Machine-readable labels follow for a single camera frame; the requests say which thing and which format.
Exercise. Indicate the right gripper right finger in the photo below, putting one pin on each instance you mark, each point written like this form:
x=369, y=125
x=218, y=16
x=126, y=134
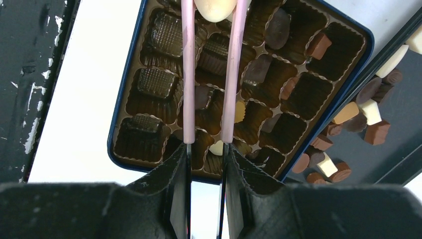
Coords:
x=261, y=207

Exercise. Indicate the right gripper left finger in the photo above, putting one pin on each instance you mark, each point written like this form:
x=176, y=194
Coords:
x=155, y=206

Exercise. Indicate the black chocolate tray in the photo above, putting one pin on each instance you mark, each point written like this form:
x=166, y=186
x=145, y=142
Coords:
x=399, y=158

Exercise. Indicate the pink tongs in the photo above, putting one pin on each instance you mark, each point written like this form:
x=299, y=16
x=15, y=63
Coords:
x=228, y=113

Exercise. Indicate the blue chocolate box with insert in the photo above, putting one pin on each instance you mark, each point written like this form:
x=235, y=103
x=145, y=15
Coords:
x=298, y=59

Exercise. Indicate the white round chocolate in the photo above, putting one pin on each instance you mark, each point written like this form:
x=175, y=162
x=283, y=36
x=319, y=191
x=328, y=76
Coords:
x=215, y=10

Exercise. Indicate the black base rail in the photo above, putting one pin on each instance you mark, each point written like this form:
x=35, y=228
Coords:
x=33, y=39

